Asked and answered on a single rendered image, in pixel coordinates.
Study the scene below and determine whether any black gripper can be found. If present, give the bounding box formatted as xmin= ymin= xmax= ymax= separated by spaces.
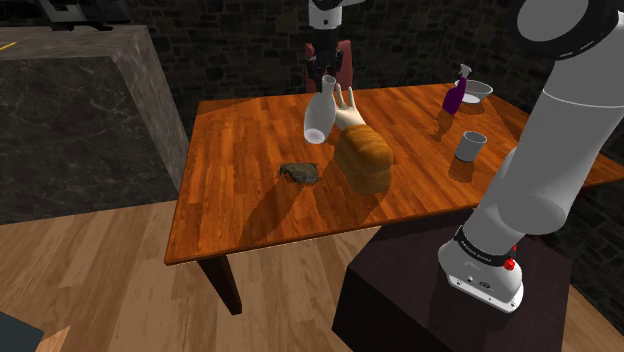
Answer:
xmin=306 ymin=28 xmax=346 ymax=80

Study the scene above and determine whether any white vase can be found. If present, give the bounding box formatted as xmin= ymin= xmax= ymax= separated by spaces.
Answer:
xmin=303 ymin=73 xmax=339 ymax=146

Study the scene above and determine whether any beige hand figure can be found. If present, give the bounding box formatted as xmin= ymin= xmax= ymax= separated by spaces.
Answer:
xmin=332 ymin=86 xmax=367 ymax=132

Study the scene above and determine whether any brown bread loaf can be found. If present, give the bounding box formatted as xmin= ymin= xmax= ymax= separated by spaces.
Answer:
xmin=332 ymin=124 xmax=395 ymax=196

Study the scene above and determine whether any dark grey flat lump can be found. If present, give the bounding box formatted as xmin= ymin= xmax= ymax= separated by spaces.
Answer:
xmin=278 ymin=162 xmax=321 ymax=186

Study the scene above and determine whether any purple spray bottle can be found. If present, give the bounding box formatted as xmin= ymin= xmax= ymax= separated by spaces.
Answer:
xmin=441 ymin=63 xmax=474 ymax=117

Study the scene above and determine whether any wooden table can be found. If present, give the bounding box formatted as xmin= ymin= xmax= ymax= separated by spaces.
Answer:
xmin=163 ymin=82 xmax=624 ymax=317

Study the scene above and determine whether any white bowl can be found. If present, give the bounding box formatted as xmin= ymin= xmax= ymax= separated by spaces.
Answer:
xmin=454 ymin=79 xmax=495 ymax=106

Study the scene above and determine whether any grey cup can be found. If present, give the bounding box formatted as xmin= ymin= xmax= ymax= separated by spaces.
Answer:
xmin=453 ymin=130 xmax=489 ymax=164

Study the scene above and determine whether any dark robot stand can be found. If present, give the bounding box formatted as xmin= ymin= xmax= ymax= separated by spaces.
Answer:
xmin=331 ymin=209 xmax=574 ymax=352

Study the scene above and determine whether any grey marble counter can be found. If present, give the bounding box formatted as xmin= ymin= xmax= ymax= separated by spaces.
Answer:
xmin=0 ymin=0 xmax=192 ymax=226

